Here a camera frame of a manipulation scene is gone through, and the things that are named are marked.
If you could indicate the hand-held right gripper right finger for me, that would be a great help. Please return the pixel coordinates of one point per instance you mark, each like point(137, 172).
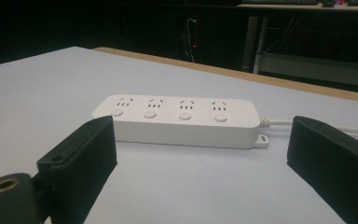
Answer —
point(335, 161)

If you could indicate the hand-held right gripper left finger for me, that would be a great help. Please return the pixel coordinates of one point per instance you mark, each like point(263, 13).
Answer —
point(80, 161)

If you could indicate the metal frame desk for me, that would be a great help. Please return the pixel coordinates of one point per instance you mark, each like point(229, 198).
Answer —
point(307, 46)

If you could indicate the white power strip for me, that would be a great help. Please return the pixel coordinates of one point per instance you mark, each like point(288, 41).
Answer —
point(183, 124)

